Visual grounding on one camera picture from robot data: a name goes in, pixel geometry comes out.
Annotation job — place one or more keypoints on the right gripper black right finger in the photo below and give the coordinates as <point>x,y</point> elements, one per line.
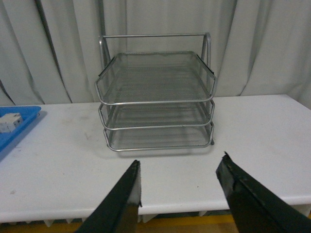
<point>255,208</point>

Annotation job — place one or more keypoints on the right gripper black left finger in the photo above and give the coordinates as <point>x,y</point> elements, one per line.
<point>118,212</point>

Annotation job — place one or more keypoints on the silver mesh tray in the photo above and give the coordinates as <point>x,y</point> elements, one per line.
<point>158,77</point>
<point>156,115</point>
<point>171,138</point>

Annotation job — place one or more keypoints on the silver mesh bottom tray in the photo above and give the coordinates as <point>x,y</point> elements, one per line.
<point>171,138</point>

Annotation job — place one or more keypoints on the blue plastic tray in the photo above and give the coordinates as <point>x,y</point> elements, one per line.
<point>31,117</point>

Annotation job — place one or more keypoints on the white circuit breaker block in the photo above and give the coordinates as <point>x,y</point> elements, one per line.
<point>9,122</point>

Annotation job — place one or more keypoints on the silver mesh top tray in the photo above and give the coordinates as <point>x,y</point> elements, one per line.
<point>158,77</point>

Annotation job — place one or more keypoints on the grey curtain backdrop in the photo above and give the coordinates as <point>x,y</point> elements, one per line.
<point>49,50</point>

